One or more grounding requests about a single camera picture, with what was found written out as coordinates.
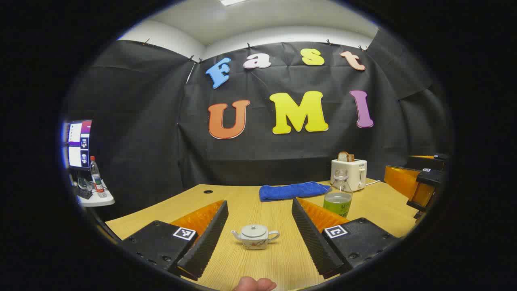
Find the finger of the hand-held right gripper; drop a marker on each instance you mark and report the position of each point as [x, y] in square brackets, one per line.
[400, 180]
[424, 194]

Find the red label plastic bottle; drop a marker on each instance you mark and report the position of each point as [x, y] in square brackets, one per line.
[97, 180]

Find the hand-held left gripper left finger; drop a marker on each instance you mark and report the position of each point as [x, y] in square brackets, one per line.
[210, 236]

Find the white floral teacup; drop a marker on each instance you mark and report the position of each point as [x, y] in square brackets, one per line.
[254, 243]

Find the green label water bottle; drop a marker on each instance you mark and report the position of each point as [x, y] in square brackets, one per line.
[337, 202]

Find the blue towel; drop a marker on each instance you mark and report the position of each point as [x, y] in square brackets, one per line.
[293, 190]

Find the dark flat device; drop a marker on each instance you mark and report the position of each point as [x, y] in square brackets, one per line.
[85, 194]

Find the black backdrop cloth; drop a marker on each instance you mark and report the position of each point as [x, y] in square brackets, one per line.
[161, 141]

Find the pale bread slice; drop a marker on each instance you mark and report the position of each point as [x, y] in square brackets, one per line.
[343, 157]

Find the white side table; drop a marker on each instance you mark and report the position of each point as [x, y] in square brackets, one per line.
[99, 200]

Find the computer monitor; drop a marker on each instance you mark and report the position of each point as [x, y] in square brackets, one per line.
[78, 145]

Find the ceiling light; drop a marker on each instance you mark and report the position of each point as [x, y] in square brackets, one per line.
[233, 2]

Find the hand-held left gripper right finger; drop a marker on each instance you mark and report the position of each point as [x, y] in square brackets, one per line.
[311, 238]

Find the white toaster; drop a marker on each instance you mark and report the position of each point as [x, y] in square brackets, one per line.
[355, 173]

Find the white teacup lid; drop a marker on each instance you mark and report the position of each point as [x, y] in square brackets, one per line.
[254, 230]

